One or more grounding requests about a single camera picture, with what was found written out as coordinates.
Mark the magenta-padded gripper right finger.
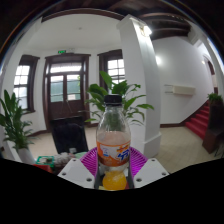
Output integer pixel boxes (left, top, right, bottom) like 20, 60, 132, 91
128, 147, 169, 190

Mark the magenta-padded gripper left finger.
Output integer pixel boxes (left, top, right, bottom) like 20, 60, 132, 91
57, 147, 99, 190

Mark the orange soda plastic bottle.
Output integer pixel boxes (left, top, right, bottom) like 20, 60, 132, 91
95, 94, 132, 192

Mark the red plastic box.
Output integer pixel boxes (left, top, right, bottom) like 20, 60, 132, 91
33, 163, 53, 173

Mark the black chair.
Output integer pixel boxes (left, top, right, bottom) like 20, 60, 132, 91
49, 115, 89, 155

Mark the red carpeted staircase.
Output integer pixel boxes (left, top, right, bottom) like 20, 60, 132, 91
185, 103, 214, 140

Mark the potted plant in white pot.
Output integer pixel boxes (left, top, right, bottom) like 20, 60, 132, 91
0, 89, 36, 165
84, 70, 155, 126

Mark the dark wooden cabinet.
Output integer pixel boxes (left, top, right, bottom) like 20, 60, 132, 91
202, 99, 224, 154

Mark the dark wooden double door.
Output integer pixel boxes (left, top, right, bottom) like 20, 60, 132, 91
42, 53, 92, 129

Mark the small potted plant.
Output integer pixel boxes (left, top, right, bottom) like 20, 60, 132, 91
206, 92, 224, 105

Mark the dark framed window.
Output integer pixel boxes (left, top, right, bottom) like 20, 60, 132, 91
97, 49, 126, 91
13, 54, 40, 113

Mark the white wall heater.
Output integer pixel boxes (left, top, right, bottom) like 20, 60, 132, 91
164, 84, 197, 97

